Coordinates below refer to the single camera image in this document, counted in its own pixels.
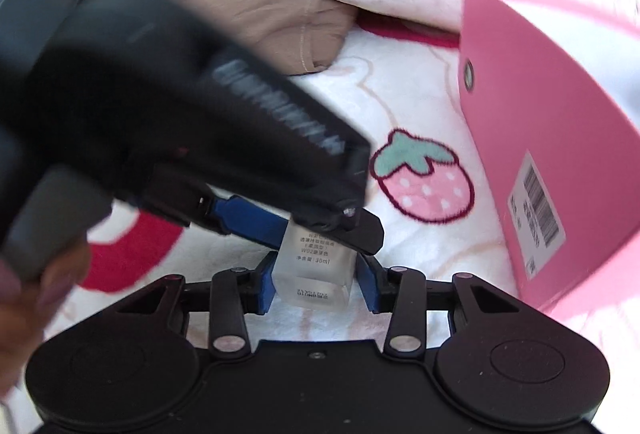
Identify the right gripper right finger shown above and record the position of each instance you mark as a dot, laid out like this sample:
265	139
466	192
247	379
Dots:
400	292

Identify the strawberry bear bed blanket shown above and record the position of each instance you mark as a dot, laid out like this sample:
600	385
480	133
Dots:
429	190

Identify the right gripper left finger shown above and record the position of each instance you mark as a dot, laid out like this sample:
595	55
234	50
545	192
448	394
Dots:
233	294

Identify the person's left hand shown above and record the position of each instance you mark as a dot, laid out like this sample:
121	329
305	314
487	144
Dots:
27	308

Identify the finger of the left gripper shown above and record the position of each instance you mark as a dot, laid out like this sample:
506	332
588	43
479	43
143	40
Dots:
240	217
353	227

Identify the pink cardboard box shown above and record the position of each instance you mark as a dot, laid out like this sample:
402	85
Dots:
550	92

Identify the frosted foundation bottle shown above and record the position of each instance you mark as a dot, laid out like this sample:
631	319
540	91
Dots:
313	271

